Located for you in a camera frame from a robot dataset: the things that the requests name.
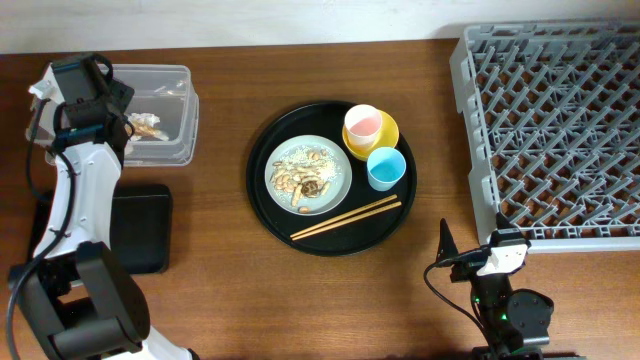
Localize white napkin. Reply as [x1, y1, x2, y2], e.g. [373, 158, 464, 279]
[125, 113, 169, 155]

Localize blue plastic cup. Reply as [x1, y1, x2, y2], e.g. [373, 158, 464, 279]
[366, 147, 407, 191]

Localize grey plate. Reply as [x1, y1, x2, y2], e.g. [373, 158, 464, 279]
[264, 135, 352, 216]

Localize peanut shells and rice scraps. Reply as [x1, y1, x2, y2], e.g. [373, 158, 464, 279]
[269, 146, 337, 214]

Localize gold chopstick wrapper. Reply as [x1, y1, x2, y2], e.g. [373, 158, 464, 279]
[131, 123, 165, 141]

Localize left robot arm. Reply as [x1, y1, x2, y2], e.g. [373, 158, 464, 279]
[6, 53, 197, 360]

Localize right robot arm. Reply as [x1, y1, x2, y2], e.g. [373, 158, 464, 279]
[425, 213, 554, 360]

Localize grey dishwasher rack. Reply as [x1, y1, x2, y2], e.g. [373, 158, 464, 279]
[450, 21, 639, 253]

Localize lower wooden chopstick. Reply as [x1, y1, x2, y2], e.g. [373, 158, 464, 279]
[291, 201, 402, 241]

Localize wooden chopstick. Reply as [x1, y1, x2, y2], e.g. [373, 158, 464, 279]
[291, 201, 402, 241]
[290, 195, 398, 238]

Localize clear plastic bin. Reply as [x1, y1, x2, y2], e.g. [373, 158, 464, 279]
[25, 63, 200, 168]

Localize upper wooden chopstick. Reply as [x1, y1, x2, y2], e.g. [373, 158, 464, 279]
[290, 195, 398, 238]

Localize black rectangular tray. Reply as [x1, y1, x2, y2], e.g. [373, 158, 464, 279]
[45, 184, 173, 274]

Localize yellow bowl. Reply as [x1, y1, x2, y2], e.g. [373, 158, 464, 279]
[342, 110, 400, 161]

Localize round black serving tray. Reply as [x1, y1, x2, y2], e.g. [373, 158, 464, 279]
[246, 101, 417, 256]

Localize pink plastic cup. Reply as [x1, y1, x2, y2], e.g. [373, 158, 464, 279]
[344, 104, 382, 150]

